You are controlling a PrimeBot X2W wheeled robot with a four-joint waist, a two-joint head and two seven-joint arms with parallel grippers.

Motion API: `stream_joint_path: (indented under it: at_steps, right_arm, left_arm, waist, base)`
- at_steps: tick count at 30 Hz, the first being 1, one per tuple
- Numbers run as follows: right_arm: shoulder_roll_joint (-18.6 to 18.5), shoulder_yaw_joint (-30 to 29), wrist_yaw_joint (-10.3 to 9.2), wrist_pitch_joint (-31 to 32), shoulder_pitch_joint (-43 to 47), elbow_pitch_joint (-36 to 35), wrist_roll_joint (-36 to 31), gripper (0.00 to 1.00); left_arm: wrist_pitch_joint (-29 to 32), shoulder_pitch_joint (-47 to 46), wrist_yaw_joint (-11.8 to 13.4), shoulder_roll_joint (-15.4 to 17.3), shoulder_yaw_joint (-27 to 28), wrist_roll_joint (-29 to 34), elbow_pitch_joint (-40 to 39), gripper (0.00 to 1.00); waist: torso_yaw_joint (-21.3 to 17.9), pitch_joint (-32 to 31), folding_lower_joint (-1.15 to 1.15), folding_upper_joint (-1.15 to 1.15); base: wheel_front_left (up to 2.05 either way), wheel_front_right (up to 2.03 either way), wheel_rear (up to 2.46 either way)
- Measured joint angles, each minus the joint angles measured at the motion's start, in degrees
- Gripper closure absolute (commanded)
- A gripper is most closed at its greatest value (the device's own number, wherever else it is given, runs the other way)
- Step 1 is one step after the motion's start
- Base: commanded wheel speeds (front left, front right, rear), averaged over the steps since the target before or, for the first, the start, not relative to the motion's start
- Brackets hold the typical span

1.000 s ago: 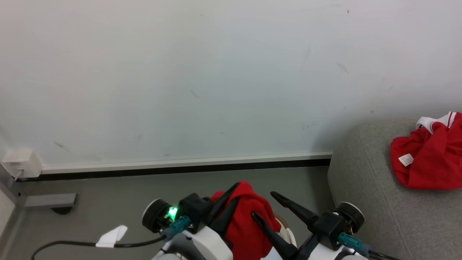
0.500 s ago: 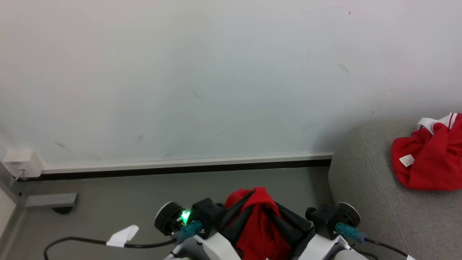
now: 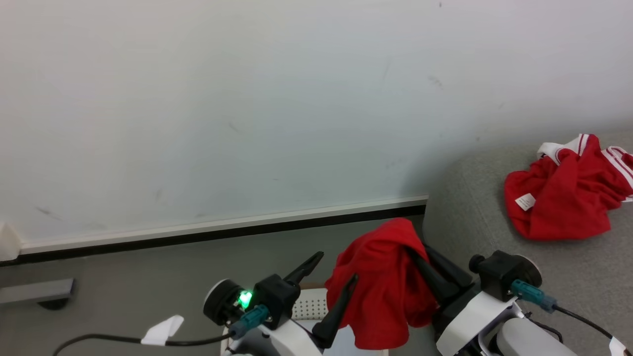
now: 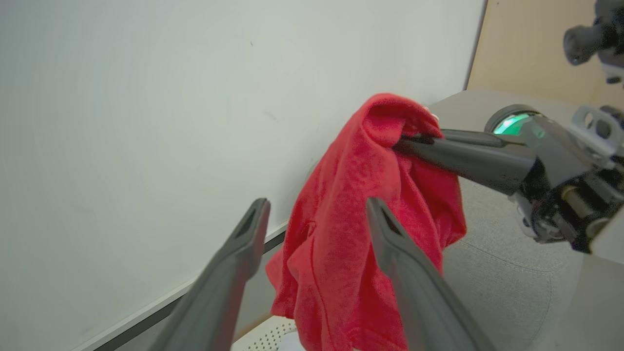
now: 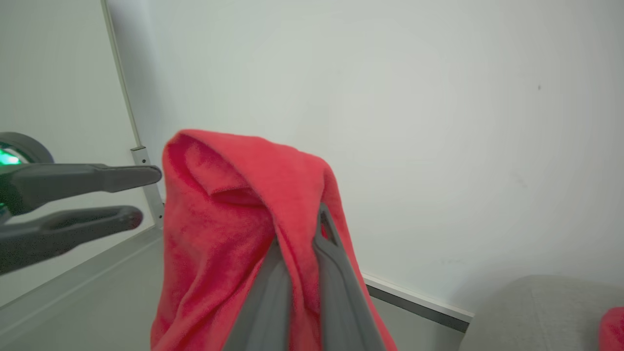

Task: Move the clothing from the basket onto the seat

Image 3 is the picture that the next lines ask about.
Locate teal cable connector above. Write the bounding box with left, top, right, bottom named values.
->
left=229, top=305, right=271, bottom=340
left=510, top=279, right=558, bottom=313

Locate teal left cable connector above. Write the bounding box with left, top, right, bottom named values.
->
left=229, top=305, right=271, bottom=340

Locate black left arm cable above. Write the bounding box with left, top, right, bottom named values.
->
left=51, top=315, right=234, bottom=356

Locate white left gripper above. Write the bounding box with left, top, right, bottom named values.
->
left=224, top=251, right=360, bottom=356

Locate grey fabric sofa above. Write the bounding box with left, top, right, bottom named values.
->
left=422, top=130, right=633, bottom=356

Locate white and black baseboard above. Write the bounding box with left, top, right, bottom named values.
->
left=0, top=195, right=429, bottom=268

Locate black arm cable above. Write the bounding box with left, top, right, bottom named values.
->
left=51, top=315, right=234, bottom=356
left=553, top=305, right=633, bottom=356

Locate teal right cable connector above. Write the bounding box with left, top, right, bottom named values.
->
left=510, top=279, right=558, bottom=313

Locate grey metal floor bracket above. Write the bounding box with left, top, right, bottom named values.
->
left=0, top=278, right=76, bottom=305

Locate plain red garment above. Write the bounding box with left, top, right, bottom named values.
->
left=324, top=218, right=442, bottom=351

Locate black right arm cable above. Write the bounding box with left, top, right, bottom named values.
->
left=553, top=305, right=633, bottom=356

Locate white wall outlet box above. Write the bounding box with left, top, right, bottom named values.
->
left=0, top=222, right=22, bottom=262

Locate white laundry basket brown rim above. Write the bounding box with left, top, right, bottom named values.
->
left=291, top=288, right=390, bottom=356

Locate red garment with white stripes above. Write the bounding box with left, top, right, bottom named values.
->
left=504, top=133, right=633, bottom=242

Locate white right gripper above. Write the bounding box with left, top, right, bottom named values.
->
left=406, top=244, right=518, bottom=356

